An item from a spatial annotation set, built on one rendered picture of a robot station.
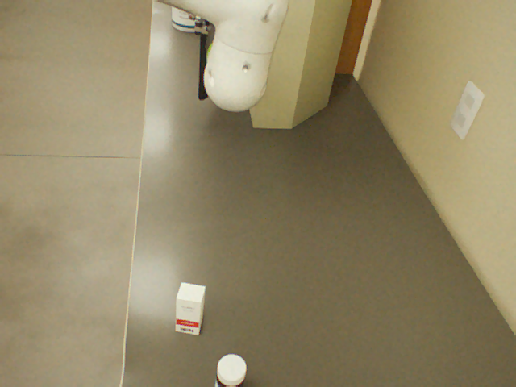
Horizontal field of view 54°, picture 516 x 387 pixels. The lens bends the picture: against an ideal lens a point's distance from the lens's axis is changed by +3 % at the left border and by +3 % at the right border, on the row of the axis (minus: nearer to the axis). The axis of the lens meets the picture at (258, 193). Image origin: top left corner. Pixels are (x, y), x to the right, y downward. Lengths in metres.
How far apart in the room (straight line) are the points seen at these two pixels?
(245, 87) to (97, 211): 1.79
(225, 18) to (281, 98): 0.59
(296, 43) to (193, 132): 0.36
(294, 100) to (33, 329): 1.32
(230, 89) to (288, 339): 0.44
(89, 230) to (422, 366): 1.81
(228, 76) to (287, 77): 0.53
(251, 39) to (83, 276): 1.63
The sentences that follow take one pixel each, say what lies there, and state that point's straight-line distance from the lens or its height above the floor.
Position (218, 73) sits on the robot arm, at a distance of 0.83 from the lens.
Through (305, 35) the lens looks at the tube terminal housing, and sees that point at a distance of 1.30.
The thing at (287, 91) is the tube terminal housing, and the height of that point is 1.06.
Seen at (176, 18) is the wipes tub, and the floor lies 0.98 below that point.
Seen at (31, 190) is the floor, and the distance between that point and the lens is 2.71.
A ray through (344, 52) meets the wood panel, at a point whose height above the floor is 1.02.
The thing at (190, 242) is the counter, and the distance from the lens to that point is 1.03.
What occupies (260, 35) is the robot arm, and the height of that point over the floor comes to 1.38.
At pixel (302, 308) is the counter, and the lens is 0.94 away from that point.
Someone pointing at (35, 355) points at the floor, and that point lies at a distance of 2.06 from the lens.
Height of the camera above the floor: 1.67
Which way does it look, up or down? 39 degrees down
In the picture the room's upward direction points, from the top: 9 degrees clockwise
